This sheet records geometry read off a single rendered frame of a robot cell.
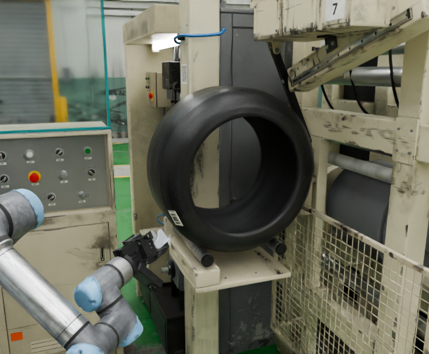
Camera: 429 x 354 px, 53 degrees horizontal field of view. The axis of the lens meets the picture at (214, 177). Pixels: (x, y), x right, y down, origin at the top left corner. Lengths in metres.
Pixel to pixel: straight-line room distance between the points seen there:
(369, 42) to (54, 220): 1.45
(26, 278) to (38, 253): 1.02
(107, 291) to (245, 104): 0.70
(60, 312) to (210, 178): 0.94
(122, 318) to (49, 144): 1.08
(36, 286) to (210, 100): 0.74
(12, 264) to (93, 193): 1.03
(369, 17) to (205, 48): 0.67
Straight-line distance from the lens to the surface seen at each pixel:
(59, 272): 2.13
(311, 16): 1.43
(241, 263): 1.69
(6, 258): 1.08
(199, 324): 2.04
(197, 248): 1.52
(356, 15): 1.29
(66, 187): 2.05
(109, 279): 1.13
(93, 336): 1.05
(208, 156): 1.76
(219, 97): 1.39
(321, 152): 1.94
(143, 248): 1.22
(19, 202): 1.19
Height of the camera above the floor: 1.52
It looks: 14 degrees down
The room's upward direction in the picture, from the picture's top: straight up
